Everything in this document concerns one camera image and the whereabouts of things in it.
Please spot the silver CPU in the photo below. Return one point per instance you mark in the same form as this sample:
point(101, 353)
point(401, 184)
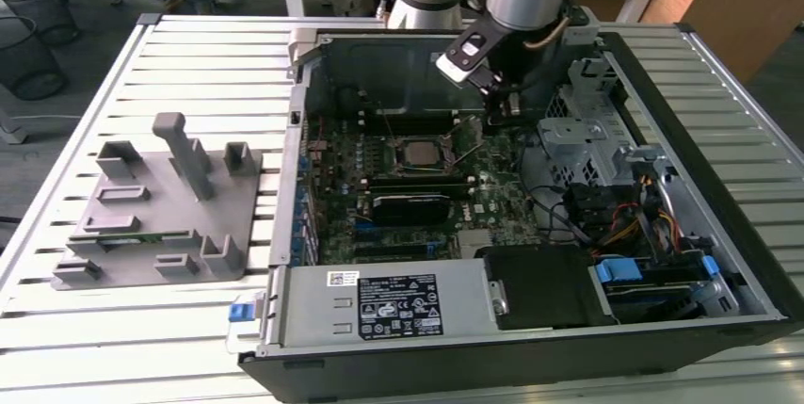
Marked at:
point(421, 152)

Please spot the CPU socket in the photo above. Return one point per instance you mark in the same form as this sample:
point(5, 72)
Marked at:
point(396, 156)

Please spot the black RAM slot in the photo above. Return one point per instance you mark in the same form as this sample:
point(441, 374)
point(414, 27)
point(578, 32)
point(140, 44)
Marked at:
point(433, 120)
point(433, 125)
point(414, 183)
point(414, 178)
point(414, 188)
point(433, 114)
point(461, 192)

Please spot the green motherboard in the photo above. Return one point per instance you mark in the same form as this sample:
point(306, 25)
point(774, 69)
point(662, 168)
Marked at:
point(502, 178)

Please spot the wooden cabinet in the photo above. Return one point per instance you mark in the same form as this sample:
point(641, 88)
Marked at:
point(741, 8)

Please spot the black graphics card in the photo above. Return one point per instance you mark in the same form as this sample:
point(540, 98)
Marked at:
point(410, 210)

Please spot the silver finned heat sink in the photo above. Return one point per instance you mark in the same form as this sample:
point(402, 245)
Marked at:
point(473, 239)

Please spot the blue disk carrier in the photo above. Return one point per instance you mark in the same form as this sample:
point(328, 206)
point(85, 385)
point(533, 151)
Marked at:
point(618, 272)

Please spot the black plastic shroud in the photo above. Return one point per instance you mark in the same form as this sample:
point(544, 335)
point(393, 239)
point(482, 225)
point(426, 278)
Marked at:
point(540, 286)

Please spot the silver power supply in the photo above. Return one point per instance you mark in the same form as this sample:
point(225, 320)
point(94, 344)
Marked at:
point(301, 305)

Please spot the black open PC case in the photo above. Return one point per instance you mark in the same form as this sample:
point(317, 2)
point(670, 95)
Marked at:
point(440, 376)

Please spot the grey parts rack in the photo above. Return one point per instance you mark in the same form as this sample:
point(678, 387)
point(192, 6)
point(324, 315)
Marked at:
point(157, 215)

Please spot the blue case latch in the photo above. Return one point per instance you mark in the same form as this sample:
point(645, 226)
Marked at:
point(241, 313)

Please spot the green RAM stick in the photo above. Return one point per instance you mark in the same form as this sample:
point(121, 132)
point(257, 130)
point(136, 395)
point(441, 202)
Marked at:
point(150, 237)

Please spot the black mesh waste basket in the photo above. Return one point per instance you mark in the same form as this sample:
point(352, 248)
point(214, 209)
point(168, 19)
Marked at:
point(44, 8)
point(25, 65)

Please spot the grey stand foot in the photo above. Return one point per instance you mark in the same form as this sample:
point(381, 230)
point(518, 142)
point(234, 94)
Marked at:
point(13, 133)

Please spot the black and white wrist camera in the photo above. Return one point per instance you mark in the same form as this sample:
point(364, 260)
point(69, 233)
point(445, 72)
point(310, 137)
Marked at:
point(458, 65)

